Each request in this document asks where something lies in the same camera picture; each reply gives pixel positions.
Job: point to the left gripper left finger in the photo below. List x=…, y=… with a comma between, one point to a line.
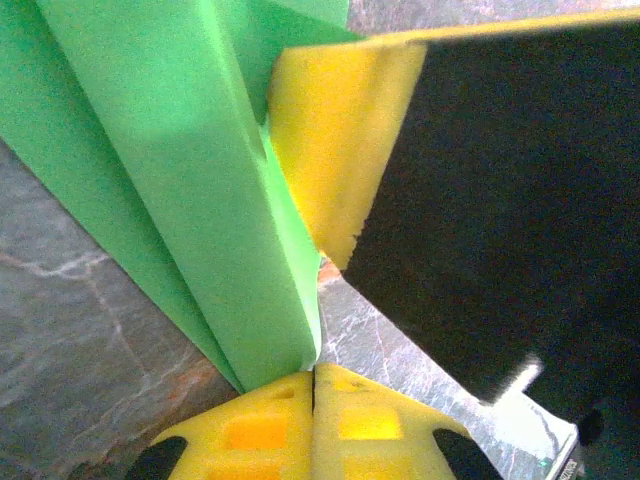
x=250, y=435

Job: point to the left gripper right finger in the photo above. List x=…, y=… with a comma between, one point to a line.
x=375, y=435

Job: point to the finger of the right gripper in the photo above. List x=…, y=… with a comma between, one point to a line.
x=500, y=200

